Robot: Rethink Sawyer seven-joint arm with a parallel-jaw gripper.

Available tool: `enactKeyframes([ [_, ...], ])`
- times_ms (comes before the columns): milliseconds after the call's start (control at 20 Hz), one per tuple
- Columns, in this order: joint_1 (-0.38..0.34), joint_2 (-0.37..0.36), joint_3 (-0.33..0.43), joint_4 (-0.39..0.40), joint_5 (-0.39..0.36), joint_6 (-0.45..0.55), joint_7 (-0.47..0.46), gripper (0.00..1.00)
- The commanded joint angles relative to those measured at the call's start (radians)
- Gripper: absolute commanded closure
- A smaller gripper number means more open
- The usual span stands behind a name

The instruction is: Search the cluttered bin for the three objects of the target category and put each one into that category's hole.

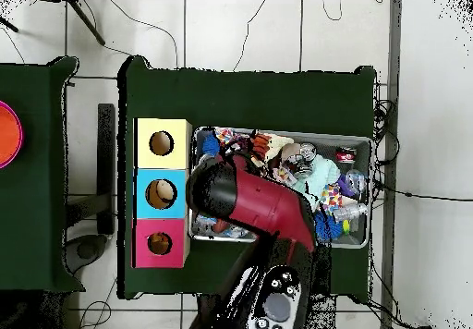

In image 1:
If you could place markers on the orange striped plush tiger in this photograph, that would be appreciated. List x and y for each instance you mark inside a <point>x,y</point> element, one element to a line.
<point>260,146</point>

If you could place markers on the mint green waffle cloth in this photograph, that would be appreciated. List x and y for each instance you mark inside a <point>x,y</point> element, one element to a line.
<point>321,173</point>

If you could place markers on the large colourful print cloth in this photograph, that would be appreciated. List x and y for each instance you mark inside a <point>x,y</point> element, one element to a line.
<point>330,197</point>

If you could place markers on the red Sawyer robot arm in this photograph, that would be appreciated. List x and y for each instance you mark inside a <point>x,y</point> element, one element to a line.
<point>266,203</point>

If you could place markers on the wooden three-hole box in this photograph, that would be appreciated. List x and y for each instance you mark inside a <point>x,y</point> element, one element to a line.
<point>173,210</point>

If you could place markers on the silver mesh bin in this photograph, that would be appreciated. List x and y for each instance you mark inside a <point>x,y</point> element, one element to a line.
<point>360,238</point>

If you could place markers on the blue fuzzy ball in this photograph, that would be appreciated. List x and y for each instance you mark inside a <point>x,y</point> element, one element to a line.
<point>211,146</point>

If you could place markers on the dark green tablecloth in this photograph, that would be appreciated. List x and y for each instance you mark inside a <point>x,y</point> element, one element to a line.
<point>29,196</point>
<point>240,99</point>

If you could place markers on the crushed black can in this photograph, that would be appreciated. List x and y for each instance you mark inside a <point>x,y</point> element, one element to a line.
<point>301,164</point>

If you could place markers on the red soda can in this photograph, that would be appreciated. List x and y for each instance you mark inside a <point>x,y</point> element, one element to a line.
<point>346,154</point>

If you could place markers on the small blue spiky ball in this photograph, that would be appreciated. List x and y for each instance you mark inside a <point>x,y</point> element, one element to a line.
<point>327,229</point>

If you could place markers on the silver toy figure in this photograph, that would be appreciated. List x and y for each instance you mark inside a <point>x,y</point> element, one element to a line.
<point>351,211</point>

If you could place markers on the grey floor base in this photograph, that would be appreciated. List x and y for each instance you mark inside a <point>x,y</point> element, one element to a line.
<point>87,251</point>

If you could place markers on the black tripod leg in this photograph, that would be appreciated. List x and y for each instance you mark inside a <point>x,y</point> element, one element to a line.
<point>9,26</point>
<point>87,22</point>

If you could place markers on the orange plate with pink rim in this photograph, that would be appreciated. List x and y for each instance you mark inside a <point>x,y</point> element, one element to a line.
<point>9,135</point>

